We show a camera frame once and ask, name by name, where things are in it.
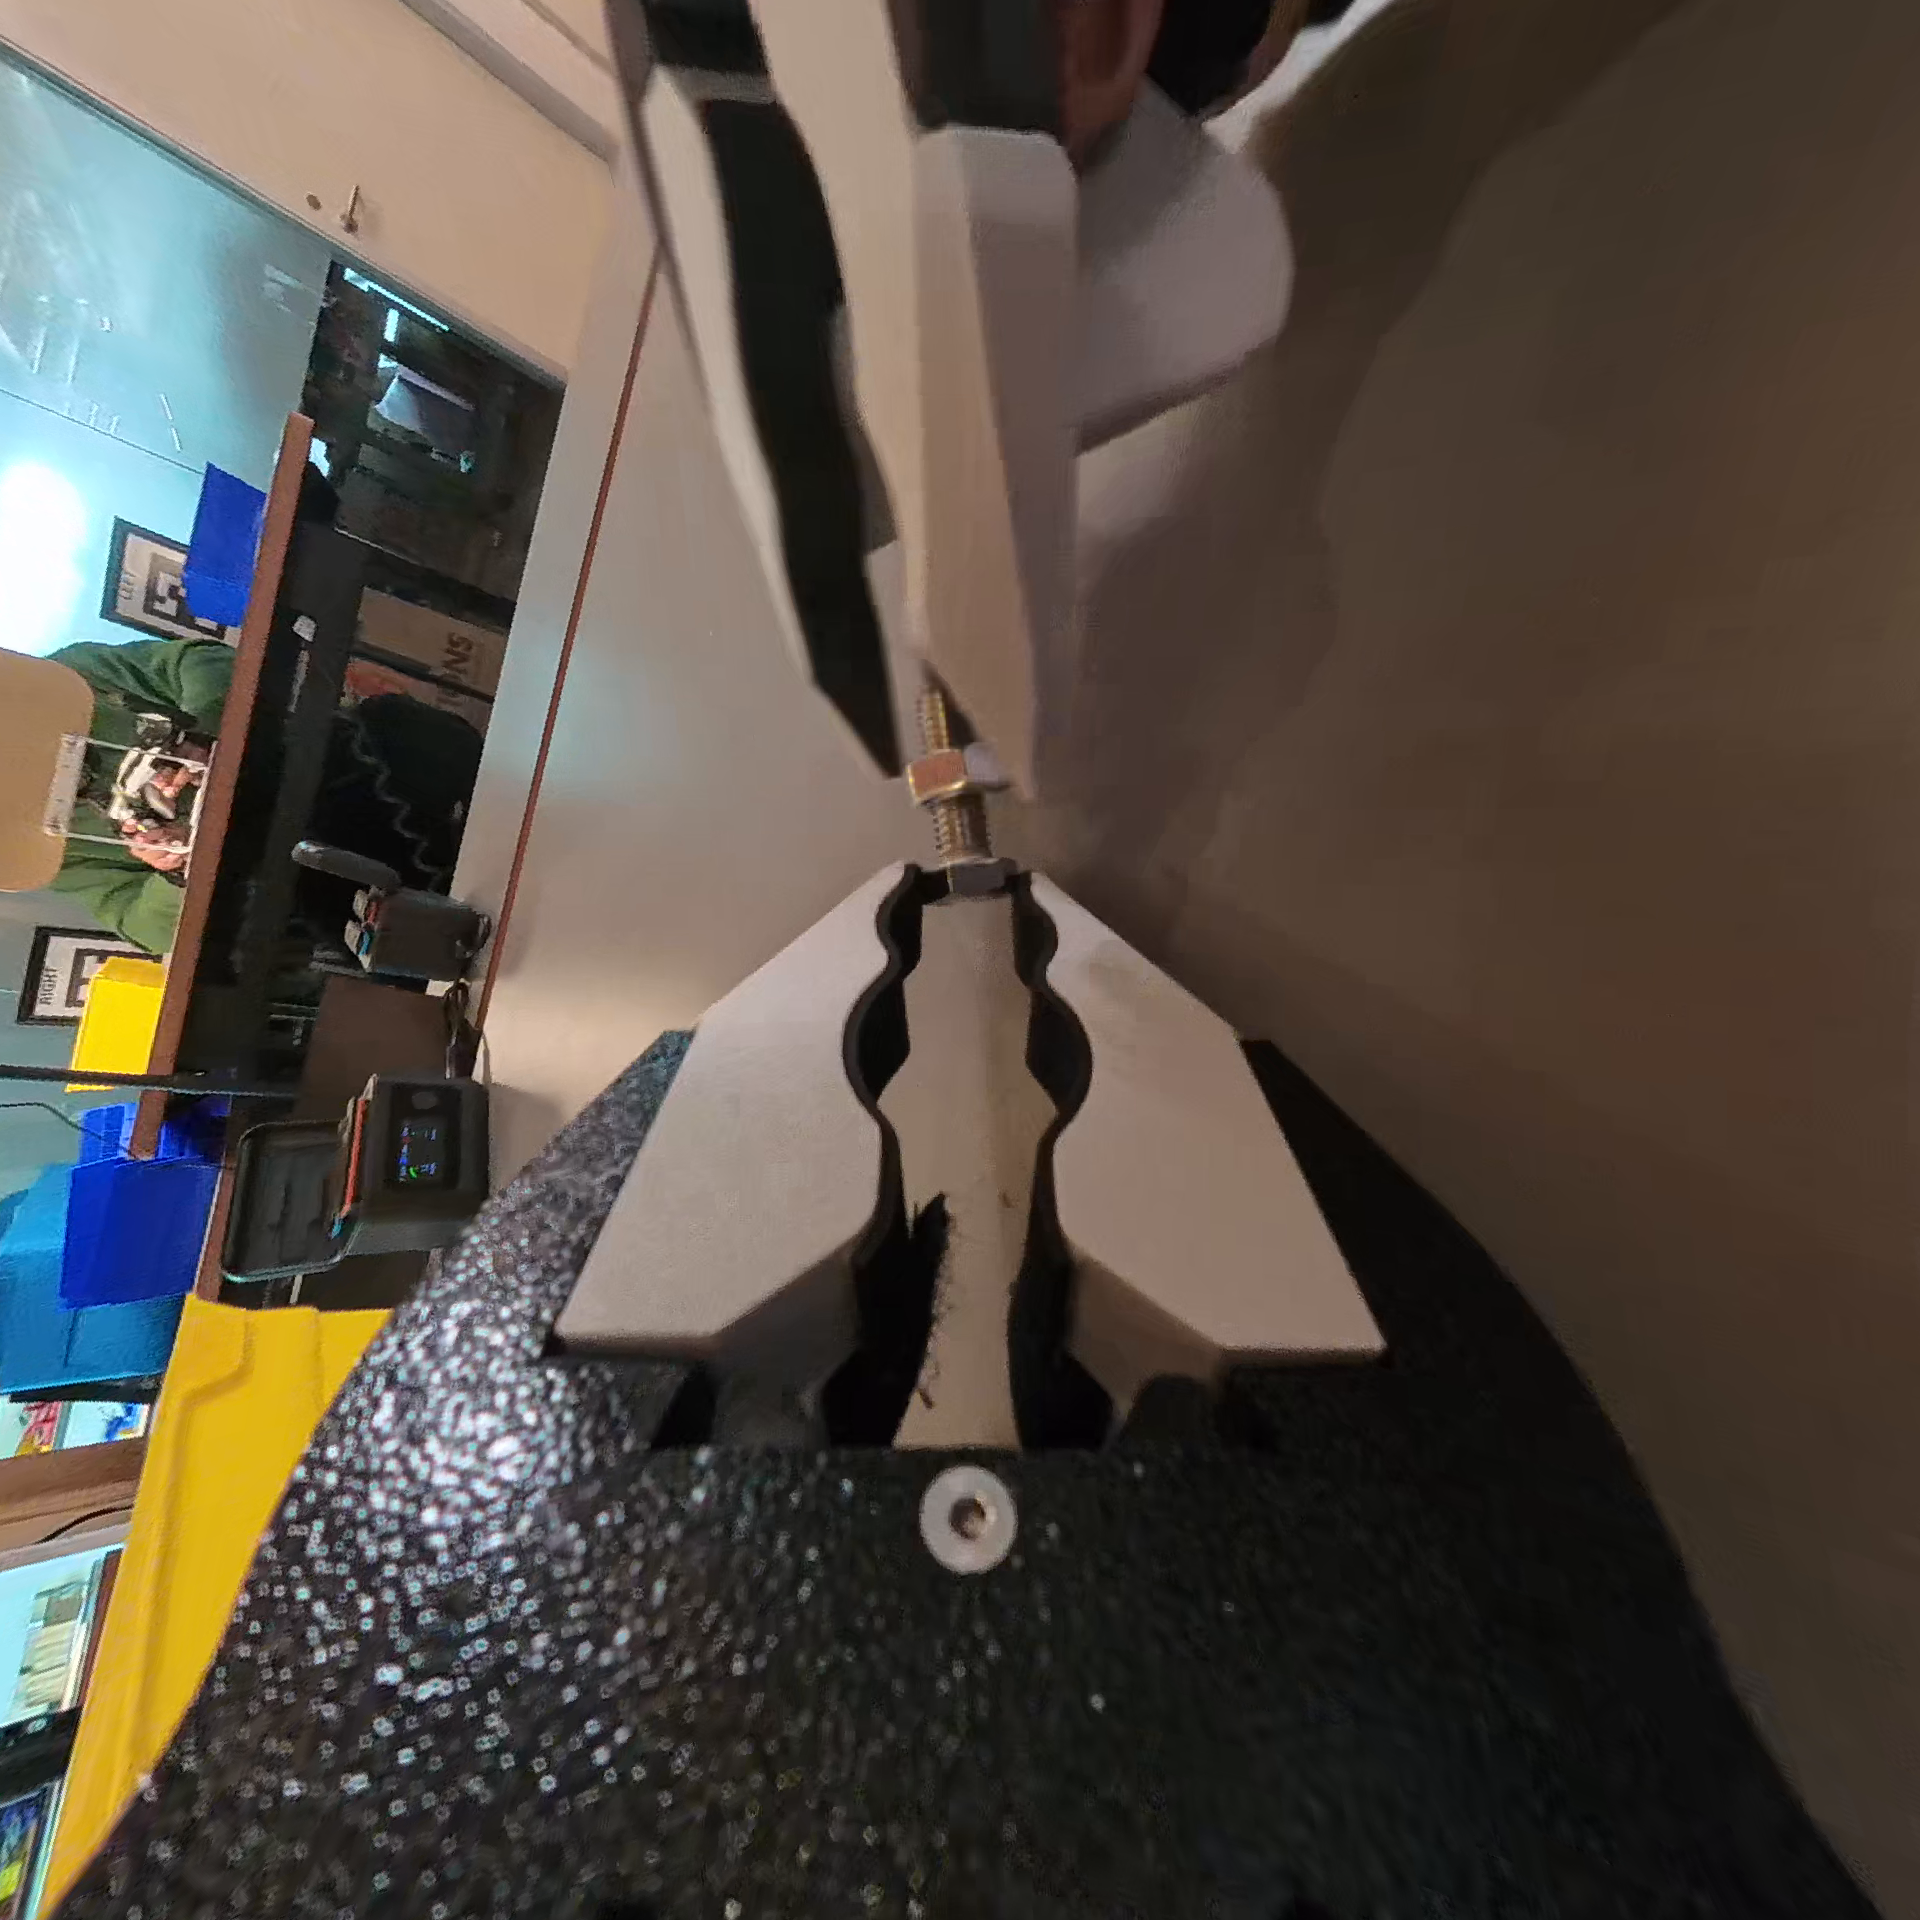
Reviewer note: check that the silver hex bolt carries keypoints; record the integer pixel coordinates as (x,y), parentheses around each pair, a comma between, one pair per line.
(957,834)

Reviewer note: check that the person's right hand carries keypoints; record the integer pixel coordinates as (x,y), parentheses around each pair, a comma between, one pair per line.
(1097,75)

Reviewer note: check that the small yellow bin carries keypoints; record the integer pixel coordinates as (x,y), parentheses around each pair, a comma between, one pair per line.
(120,1020)

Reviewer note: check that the cardboard box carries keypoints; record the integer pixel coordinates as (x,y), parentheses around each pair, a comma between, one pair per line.
(435,643)

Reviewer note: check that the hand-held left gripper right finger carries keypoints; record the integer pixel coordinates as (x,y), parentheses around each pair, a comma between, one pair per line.
(1202,1187)

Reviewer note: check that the small black device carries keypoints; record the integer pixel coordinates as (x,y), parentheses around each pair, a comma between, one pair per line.
(411,922)

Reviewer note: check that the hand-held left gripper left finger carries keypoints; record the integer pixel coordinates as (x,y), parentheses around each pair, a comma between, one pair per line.
(734,1171)

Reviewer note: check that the black action camera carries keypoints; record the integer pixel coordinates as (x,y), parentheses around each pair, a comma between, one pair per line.
(404,1154)

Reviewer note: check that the silver hex nut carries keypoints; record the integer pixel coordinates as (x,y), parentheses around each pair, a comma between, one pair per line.
(939,777)

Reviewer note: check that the yellow plastic bin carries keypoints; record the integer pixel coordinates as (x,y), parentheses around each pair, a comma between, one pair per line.
(208,1502)

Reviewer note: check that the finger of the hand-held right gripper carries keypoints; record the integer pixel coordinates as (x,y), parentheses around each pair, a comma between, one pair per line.
(990,451)
(705,271)

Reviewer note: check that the blue plastic bin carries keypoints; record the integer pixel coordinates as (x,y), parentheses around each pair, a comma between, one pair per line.
(105,1243)

